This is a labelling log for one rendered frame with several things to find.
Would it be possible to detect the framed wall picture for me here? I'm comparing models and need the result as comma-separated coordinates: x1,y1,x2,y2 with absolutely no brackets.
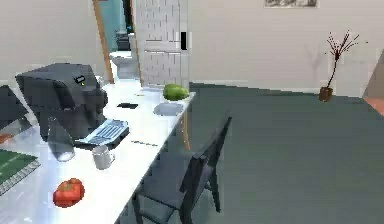
264,0,320,9

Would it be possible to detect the red tomato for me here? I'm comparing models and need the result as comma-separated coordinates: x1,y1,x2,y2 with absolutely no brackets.
52,177,86,209

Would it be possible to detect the white table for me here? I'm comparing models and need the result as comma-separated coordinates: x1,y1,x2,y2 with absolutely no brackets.
0,78,197,224

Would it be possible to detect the dark bin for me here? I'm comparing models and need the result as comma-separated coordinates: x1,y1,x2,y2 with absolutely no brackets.
115,29,131,52

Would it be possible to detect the green book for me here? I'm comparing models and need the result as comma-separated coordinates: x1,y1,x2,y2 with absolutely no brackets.
0,148,42,197

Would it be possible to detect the grey glass bottle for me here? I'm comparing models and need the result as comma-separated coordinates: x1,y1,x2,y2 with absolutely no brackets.
46,116,76,163

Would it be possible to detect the black flat phone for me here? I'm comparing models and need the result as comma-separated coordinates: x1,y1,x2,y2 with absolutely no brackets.
116,102,139,110

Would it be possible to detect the black coffee machine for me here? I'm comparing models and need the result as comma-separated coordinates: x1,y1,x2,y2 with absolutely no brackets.
15,62,130,150

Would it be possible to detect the white toilet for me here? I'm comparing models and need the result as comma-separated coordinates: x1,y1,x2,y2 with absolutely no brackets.
109,32,140,80

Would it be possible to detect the grey bowl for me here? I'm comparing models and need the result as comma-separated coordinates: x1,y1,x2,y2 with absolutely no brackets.
153,102,185,117

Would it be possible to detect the thin grey pencil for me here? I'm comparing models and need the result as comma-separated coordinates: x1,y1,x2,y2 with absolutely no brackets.
130,140,159,147

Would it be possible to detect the grey mug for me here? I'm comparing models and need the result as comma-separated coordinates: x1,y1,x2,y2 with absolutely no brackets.
91,144,116,171

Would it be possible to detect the white panelled door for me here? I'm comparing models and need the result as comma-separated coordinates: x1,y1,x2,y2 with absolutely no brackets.
132,0,191,90

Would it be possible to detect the dark grey chair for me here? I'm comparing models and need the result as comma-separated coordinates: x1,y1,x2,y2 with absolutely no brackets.
131,115,233,224

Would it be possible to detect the green round vegetable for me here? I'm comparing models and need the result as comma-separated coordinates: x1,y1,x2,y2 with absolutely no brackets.
162,83,191,102

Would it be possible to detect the bare twig house plant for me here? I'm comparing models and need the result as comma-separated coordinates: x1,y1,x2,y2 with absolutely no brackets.
317,30,369,103

